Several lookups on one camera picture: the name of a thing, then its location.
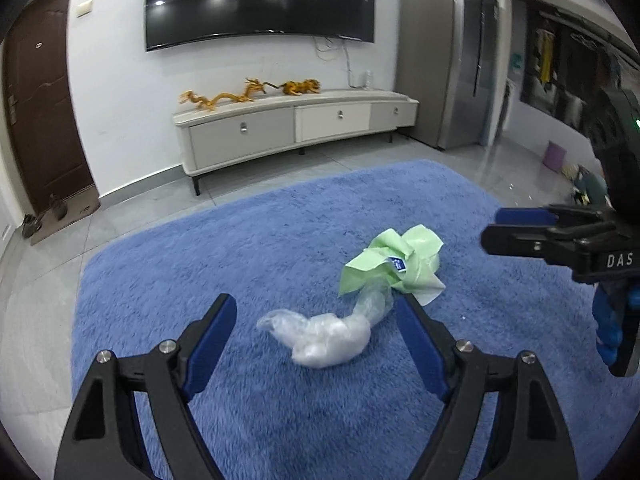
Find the white wall switch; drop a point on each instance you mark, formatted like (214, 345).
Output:
(83, 8)

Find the grey steel refrigerator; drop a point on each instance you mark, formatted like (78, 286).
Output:
(445, 55)

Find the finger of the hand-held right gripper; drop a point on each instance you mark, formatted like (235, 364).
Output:
(525, 216)
(515, 242)

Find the brown door mat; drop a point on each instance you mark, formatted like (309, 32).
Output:
(75, 215)

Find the golden tiger figurine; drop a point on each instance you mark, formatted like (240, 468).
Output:
(300, 87)

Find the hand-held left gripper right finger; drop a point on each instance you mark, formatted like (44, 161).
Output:
(417, 347)

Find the dark brown door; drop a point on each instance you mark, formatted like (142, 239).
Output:
(45, 105)

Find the golden dragon figurine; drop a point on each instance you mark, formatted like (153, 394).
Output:
(225, 96)

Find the white router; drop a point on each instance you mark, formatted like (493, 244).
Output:
(366, 79)

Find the purple waste bin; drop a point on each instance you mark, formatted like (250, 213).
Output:
(554, 156)

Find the clear plastic bag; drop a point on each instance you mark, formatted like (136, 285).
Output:
(325, 337)

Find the person's right hand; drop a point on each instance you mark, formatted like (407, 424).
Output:
(607, 325)

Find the blue shaggy rug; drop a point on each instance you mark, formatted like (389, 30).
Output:
(280, 240)

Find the green paper wrapper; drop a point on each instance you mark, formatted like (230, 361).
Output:
(405, 255)

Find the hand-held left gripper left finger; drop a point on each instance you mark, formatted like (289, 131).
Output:
(210, 345)

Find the large black wall television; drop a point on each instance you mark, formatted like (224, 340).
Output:
(260, 0)

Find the white and grey television cabinet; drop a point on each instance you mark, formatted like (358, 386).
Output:
(280, 127)

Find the dark shoe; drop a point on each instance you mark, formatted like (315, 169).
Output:
(59, 207)
(31, 226)

